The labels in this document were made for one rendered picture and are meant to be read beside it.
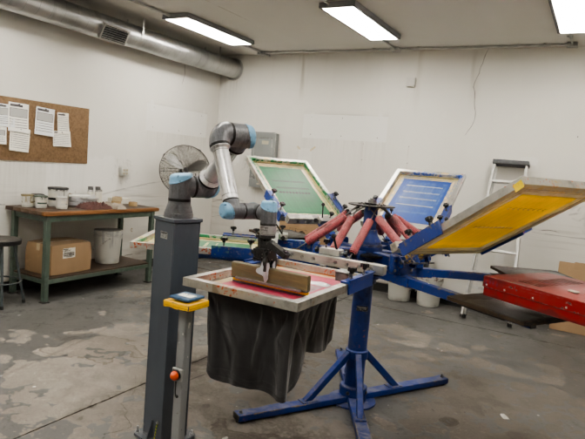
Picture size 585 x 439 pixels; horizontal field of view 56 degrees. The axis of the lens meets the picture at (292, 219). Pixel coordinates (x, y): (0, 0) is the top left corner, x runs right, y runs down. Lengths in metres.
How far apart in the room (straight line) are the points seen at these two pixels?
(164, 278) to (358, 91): 4.86
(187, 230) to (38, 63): 3.74
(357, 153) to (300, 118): 0.97
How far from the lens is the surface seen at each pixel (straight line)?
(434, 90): 6.91
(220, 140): 2.55
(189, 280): 2.46
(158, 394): 3.08
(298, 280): 2.40
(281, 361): 2.37
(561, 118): 6.63
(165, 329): 2.94
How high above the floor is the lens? 1.53
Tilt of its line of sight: 6 degrees down
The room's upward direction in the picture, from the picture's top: 5 degrees clockwise
